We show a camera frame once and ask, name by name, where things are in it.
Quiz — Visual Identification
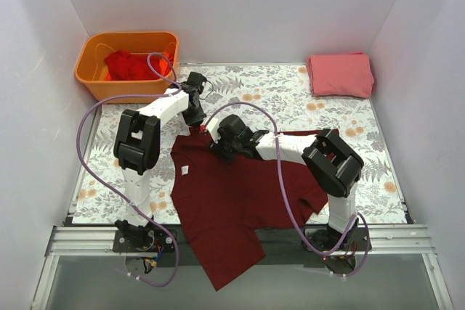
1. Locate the dark red t shirt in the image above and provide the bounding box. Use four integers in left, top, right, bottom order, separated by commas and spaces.
171, 128, 328, 290

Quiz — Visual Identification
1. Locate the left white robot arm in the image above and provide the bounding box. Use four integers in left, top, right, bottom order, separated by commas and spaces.
113, 72, 207, 252

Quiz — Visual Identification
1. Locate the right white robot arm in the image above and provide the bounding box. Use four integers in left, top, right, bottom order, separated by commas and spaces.
205, 115, 364, 257

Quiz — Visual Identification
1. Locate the orange t shirt in bin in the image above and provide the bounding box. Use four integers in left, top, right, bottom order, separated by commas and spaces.
158, 42, 176, 77

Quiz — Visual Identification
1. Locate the floral patterned table mat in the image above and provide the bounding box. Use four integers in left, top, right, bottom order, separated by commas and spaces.
72, 65, 406, 224

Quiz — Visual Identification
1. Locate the bright red t shirt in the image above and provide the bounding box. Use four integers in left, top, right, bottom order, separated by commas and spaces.
104, 50, 159, 81

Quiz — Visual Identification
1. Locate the orange plastic bin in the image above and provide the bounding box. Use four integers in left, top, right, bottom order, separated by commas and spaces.
75, 31, 179, 100

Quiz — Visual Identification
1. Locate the folded pink t shirt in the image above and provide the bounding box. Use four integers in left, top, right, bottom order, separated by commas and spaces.
306, 53, 375, 99

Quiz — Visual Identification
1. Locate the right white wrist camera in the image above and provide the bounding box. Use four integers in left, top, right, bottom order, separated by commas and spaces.
200, 117, 221, 144

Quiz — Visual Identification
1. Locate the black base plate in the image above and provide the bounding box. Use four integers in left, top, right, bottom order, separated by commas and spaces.
112, 227, 372, 275

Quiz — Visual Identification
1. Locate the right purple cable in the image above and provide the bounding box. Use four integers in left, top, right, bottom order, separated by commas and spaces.
203, 102, 368, 282

